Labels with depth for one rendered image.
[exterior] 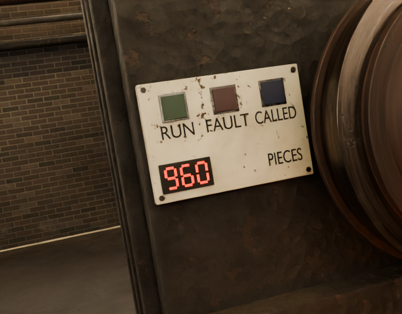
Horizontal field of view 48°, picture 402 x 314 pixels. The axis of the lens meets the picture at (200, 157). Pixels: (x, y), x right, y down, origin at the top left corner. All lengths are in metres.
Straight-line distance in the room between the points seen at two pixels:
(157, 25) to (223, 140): 0.20
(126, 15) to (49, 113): 5.99
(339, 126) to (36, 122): 6.20
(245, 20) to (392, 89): 0.26
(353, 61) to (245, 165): 0.22
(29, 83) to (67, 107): 0.60
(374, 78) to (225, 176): 0.25
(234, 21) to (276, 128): 0.18
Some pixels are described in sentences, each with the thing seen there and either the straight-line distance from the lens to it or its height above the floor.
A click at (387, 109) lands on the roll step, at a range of 0.63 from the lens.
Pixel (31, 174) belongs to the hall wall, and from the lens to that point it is 6.69.
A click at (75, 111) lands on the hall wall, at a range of 6.66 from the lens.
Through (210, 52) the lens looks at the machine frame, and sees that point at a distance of 0.72.
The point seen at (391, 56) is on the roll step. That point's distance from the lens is 0.65.
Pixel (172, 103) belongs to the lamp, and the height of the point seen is 1.21.
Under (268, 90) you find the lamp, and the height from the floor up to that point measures 1.20.
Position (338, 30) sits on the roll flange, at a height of 1.27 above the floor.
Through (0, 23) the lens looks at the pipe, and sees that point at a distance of 6.45.
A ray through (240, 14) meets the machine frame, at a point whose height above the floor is 1.33.
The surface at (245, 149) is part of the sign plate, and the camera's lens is 0.70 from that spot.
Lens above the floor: 1.16
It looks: 3 degrees down
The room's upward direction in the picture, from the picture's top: 9 degrees counter-clockwise
